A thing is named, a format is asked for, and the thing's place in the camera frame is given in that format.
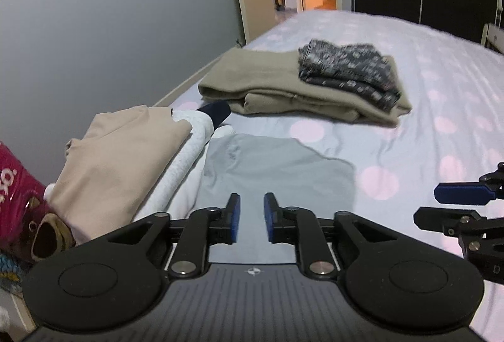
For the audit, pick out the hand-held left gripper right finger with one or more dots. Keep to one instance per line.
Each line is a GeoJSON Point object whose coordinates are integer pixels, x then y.
{"type": "Point", "coordinates": [269, 218]}

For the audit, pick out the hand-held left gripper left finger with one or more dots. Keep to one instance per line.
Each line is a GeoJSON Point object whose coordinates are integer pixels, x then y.
{"type": "Point", "coordinates": [235, 218]}

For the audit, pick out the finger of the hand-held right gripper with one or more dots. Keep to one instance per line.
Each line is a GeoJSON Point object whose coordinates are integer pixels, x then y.
{"type": "Point", "coordinates": [437, 218]}
{"type": "Point", "coordinates": [460, 193]}

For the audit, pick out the grey long-sleeve shirt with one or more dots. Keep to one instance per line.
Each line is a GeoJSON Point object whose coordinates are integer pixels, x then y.
{"type": "Point", "coordinates": [275, 168]}

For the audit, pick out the white fleece garment navy cuff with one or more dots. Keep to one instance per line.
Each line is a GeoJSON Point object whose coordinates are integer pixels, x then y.
{"type": "Point", "coordinates": [189, 153]}

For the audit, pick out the grey pink-dotted bed cover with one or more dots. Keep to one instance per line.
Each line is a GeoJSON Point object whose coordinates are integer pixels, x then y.
{"type": "Point", "coordinates": [433, 90]}

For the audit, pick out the cream folded garment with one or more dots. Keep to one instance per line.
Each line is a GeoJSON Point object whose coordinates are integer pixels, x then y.
{"type": "Point", "coordinates": [118, 168]}

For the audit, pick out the folded khaki pants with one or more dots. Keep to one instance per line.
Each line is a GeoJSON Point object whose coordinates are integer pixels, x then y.
{"type": "Point", "coordinates": [256, 82]}

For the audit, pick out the white nightstand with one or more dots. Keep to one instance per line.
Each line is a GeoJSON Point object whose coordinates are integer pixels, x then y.
{"type": "Point", "coordinates": [494, 37]}

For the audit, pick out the dark patterned folded garment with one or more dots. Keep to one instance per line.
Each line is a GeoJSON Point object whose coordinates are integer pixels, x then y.
{"type": "Point", "coordinates": [346, 66]}

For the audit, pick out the red bear plush cushion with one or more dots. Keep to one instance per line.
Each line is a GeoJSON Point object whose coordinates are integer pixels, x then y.
{"type": "Point", "coordinates": [15, 184]}

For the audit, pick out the teal knitted cloth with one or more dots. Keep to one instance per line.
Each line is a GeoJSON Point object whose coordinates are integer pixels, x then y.
{"type": "Point", "coordinates": [10, 271]}

